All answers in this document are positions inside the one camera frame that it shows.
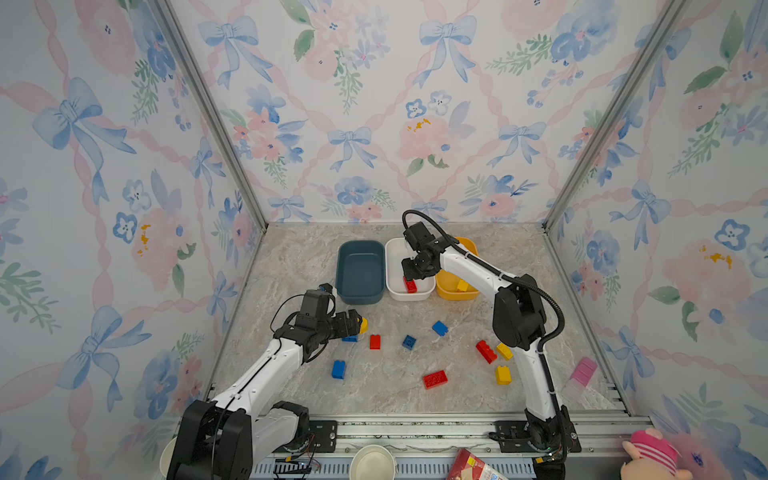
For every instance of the yellow lego brick front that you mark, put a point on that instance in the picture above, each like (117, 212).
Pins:
(503, 375)

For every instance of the small red lego brick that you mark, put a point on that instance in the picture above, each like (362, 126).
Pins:
(375, 342)

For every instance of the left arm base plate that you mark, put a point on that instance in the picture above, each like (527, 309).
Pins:
(313, 436)

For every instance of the yellow plastic bin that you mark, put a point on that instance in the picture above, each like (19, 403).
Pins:
(446, 288)

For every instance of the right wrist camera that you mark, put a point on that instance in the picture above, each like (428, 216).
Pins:
(420, 238)

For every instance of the dark teal plastic bin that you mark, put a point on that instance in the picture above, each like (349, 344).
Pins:
(360, 272)

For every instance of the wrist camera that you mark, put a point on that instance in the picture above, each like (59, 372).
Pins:
(319, 302)
(420, 238)

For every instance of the pink transparent box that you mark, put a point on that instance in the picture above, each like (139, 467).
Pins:
(583, 372)

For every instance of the red lego brick front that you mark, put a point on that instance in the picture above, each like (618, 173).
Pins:
(435, 379)

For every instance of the white plastic bin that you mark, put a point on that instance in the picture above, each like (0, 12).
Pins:
(396, 250)

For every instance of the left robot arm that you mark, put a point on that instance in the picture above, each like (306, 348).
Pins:
(248, 395)

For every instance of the pink plush toy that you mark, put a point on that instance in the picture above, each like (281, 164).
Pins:
(651, 457)

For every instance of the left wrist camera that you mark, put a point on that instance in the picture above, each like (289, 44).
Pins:
(319, 302)

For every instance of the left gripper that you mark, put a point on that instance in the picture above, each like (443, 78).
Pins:
(343, 328)

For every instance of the brown paper cup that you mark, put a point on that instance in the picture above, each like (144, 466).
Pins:
(165, 458)

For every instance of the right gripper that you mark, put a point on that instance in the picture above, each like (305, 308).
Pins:
(406, 271)

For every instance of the aluminium frame rail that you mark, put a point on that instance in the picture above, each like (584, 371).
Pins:
(409, 435)

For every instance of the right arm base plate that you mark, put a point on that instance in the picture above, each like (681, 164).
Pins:
(518, 436)

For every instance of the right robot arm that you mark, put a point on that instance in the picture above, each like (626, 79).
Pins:
(524, 319)

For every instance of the dark blue square lego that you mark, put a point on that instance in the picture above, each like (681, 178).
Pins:
(409, 342)

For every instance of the white paper bowl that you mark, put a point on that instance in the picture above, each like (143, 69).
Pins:
(373, 462)

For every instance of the blue lego brick centre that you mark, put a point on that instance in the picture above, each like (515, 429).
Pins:
(440, 328)

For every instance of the red snack box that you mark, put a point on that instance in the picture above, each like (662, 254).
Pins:
(467, 466)

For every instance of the blue lego brick front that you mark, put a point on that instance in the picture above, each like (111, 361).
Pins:
(338, 369)

